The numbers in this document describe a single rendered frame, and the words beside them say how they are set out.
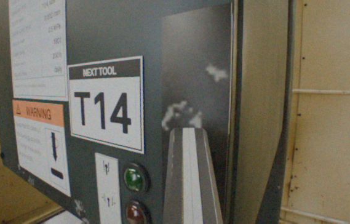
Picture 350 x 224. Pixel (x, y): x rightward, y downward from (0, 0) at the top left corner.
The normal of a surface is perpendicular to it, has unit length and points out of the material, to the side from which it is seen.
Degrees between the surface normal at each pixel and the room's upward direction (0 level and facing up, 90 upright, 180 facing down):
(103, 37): 90
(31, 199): 90
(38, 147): 90
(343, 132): 90
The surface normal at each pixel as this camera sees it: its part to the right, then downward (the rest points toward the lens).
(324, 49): -0.53, 0.11
